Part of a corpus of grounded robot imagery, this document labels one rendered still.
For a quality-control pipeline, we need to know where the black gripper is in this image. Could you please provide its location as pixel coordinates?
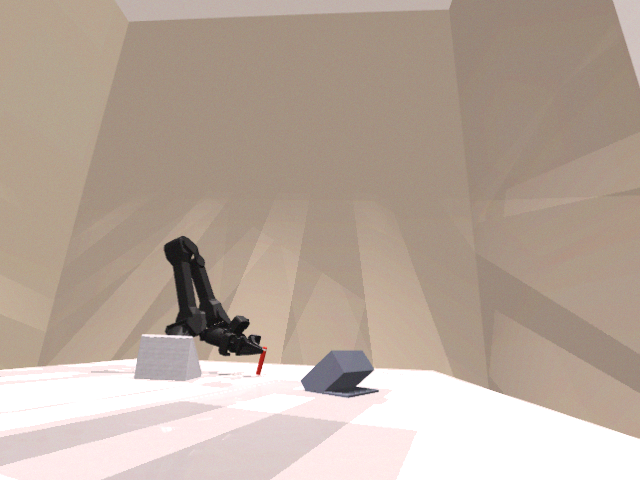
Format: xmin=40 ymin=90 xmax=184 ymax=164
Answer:
xmin=217 ymin=330 xmax=263 ymax=356

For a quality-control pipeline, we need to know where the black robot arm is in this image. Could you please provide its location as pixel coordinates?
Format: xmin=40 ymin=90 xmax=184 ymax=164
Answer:
xmin=163 ymin=236 xmax=250 ymax=347

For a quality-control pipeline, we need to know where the red peg with white band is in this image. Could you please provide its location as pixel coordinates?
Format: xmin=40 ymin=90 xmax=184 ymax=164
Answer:
xmin=256 ymin=347 xmax=267 ymax=376

